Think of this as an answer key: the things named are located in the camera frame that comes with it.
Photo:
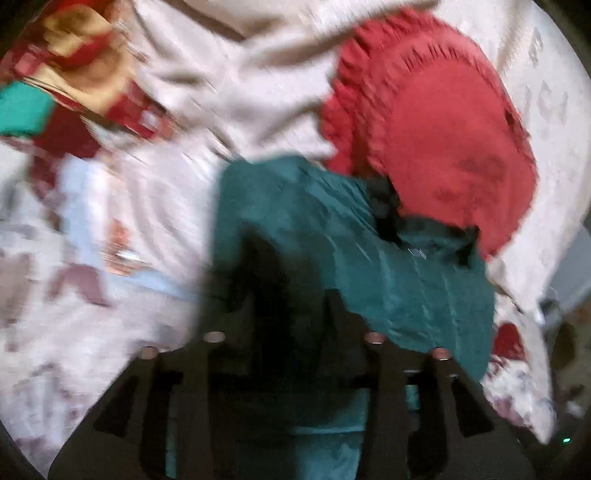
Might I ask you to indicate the red heart ruffled pillow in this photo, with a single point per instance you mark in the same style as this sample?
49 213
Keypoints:
419 102

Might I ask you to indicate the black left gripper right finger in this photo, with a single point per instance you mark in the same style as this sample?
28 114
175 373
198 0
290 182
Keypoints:
428 420

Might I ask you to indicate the cream embroidered quilt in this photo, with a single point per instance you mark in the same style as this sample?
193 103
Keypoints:
246 78

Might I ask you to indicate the bright green garment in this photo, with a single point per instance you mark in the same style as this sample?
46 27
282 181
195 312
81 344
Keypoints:
24 110

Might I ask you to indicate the red yellow floral cloth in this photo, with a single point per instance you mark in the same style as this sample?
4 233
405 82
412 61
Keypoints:
80 53

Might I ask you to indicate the floral red white blanket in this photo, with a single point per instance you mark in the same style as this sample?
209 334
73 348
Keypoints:
66 333

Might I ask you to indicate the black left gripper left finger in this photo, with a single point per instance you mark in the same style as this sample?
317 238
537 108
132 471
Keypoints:
124 435

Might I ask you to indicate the dark green puffer jacket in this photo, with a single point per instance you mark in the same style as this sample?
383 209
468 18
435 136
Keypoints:
304 264

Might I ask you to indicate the light blue cloth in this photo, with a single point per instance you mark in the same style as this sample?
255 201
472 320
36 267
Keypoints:
73 184

